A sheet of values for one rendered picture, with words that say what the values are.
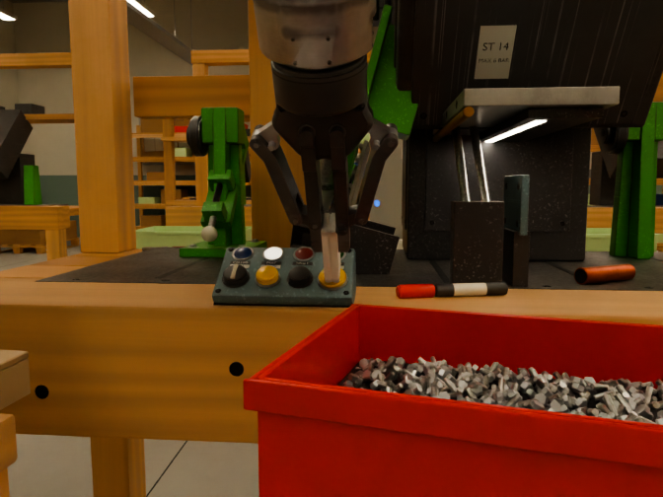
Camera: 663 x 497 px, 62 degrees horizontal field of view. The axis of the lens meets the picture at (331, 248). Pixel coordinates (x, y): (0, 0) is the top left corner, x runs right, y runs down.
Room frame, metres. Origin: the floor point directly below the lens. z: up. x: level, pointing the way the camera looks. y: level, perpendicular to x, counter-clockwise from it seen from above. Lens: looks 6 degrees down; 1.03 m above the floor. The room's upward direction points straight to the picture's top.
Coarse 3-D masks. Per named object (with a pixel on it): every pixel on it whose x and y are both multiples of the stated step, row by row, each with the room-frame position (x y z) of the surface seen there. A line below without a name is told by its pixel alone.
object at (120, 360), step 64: (0, 320) 0.59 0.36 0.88; (64, 320) 0.58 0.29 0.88; (128, 320) 0.58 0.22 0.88; (192, 320) 0.57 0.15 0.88; (256, 320) 0.57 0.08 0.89; (320, 320) 0.56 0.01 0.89; (640, 320) 0.53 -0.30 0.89; (64, 384) 0.58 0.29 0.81; (128, 384) 0.58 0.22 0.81; (192, 384) 0.57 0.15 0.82
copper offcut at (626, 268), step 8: (616, 264) 0.73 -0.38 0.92; (624, 264) 0.74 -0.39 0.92; (576, 272) 0.71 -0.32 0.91; (584, 272) 0.70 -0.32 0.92; (592, 272) 0.70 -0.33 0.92; (600, 272) 0.71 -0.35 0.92; (608, 272) 0.71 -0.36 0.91; (616, 272) 0.72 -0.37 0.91; (624, 272) 0.73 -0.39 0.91; (632, 272) 0.73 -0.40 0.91; (576, 280) 0.71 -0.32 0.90; (584, 280) 0.70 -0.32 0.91; (592, 280) 0.70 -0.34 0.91; (600, 280) 0.71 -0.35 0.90; (608, 280) 0.72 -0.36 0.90; (616, 280) 0.73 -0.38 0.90
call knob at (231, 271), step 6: (234, 264) 0.59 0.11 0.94; (228, 270) 0.59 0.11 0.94; (234, 270) 0.59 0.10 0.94; (240, 270) 0.59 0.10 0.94; (246, 270) 0.59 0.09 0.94; (228, 276) 0.58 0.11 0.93; (234, 276) 0.58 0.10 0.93; (240, 276) 0.58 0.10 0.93; (246, 276) 0.59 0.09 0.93; (228, 282) 0.58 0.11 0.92; (234, 282) 0.58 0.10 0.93; (240, 282) 0.58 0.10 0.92
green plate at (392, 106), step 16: (384, 16) 0.79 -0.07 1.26; (384, 32) 0.79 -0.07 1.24; (384, 48) 0.80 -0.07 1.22; (368, 64) 0.79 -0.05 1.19; (384, 64) 0.80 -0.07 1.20; (368, 80) 0.79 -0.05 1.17; (384, 80) 0.80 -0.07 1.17; (368, 96) 0.79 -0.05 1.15; (384, 96) 0.80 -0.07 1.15; (400, 96) 0.80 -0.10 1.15; (384, 112) 0.80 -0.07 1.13; (400, 112) 0.80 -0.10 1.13; (400, 128) 0.80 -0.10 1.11
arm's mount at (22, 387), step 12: (0, 360) 0.43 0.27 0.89; (12, 360) 0.44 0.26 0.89; (24, 360) 0.45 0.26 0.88; (0, 372) 0.42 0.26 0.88; (12, 372) 0.44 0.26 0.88; (24, 372) 0.45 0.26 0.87; (0, 384) 0.42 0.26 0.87; (12, 384) 0.44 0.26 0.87; (24, 384) 0.45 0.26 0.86; (0, 396) 0.42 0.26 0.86; (12, 396) 0.43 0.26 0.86; (0, 408) 0.42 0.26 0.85
